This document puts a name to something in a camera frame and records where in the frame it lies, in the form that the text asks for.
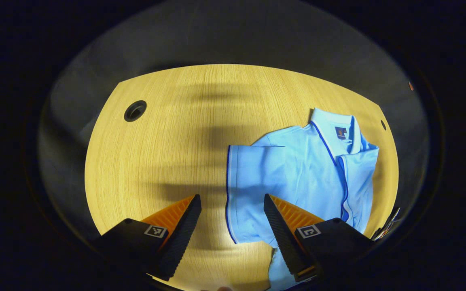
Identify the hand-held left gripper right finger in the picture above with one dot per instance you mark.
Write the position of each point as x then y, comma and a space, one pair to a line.
283, 242

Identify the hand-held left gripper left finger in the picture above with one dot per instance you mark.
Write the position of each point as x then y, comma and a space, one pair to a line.
182, 238

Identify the light blue T-shirt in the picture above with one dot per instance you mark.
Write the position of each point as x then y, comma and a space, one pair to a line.
297, 169

